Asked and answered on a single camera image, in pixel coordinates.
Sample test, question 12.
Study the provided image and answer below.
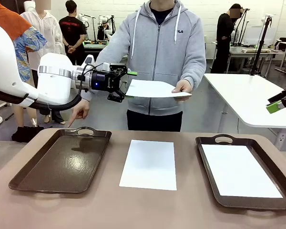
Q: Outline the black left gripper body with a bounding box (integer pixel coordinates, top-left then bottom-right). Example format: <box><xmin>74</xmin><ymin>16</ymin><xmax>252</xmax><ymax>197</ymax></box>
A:
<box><xmin>91</xmin><ymin>69</ymin><xmax>118</xmax><ymax>93</ymax></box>

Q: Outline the white A4 paper sheet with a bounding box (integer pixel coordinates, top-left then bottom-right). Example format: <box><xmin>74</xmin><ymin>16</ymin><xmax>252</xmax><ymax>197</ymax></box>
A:
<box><xmin>119</xmin><ymin>139</ymin><xmax>178</xmax><ymax>191</ymax></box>
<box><xmin>201</xmin><ymin>144</ymin><xmax>284</xmax><ymax>199</ymax></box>
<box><xmin>124</xmin><ymin>79</ymin><xmax>193</xmax><ymax>98</ymax></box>

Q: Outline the person's left forearm grey sleeve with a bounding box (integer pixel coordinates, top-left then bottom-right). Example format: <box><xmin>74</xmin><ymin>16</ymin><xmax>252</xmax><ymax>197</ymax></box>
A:
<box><xmin>184</xmin><ymin>61</ymin><xmax>207</xmax><ymax>93</ymax></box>

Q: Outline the person's right hand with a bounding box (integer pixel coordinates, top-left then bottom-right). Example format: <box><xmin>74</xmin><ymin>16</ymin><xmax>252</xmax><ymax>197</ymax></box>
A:
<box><xmin>67</xmin><ymin>99</ymin><xmax>91</xmax><ymax>128</ymax></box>

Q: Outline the person's left hand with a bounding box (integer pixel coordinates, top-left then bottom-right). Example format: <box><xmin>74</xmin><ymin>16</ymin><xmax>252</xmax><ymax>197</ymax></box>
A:
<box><xmin>171</xmin><ymin>79</ymin><xmax>194</xmax><ymax>94</ymax></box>

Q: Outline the white table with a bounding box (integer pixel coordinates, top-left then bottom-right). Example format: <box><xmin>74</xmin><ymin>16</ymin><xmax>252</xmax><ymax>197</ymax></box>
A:
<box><xmin>204</xmin><ymin>73</ymin><xmax>286</xmax><ymax>151</ymax></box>

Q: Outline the dark background workbench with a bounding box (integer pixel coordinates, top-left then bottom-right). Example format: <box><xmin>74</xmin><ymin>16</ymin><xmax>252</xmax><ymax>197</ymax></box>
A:
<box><xmin>83</xmin><ymin>39</ymin><xmax>110</xmax><ymax>57</ymax></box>

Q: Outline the person in grey hoodie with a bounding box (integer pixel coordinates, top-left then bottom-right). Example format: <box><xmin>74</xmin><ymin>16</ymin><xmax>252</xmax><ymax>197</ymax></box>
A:
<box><xmin>95</xmin><ymin>0</ymin><xmax>207</xmax><ymax>132</ymax></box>

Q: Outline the black tripod stand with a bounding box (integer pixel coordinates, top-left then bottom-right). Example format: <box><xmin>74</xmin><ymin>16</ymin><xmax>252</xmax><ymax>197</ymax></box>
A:
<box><xmin>250</xmin><ymin>14</ymin><xmax>274</xmax><ymax>77</ymax></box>

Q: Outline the long grey work table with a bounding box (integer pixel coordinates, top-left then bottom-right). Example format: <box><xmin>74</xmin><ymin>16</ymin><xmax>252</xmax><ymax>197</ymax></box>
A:
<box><xmin>212</xmin><ymin>42</ymin><xmax>285</xmax><ymax>79</ymax></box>

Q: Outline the person in black T-shirt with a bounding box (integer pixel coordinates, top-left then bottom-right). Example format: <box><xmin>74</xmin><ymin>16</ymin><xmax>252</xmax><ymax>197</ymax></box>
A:
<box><xmin>59</xmin><ymin>0</ymin><xmax>88</xmax><ymax>66</ymax></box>

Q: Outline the person in white jacket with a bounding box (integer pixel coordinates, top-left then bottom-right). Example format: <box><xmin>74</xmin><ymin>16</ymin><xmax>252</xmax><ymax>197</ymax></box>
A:
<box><xmin>20</xmin><ymin>0</ymin><xmax>67</xmax><ymax>125</ymax></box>

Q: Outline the standing person in black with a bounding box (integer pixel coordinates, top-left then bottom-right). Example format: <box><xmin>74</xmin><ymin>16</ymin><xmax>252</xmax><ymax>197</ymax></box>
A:
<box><xmin>210</xmin><ymin>3</ymin><xmax>244</xmax><ymax>74</ymax></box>

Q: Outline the brown plastic serving tray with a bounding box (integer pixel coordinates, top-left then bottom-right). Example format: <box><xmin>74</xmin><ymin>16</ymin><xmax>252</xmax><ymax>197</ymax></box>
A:
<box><xmin>9</xmin><ymin>126</ymin><xmax>112</xmax><ymax>194</ymax></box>
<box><xmin>195</xmin><ymin>134</ymin><xmax>286</xmax><ymax>211</ymax></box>

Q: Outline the black cloth on floor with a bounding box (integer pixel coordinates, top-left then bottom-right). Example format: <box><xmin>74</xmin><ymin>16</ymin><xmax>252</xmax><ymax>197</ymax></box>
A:
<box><xmin>11</xmin><ymin>125</ymin><xmax>45</xmax><ymax>143</ymax></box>

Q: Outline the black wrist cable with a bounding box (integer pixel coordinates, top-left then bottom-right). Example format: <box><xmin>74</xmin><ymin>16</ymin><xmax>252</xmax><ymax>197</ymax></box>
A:
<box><xmin>76</xmin><ymin>62</ymin><xmax>96</xmax><ymax>93</ymax></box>

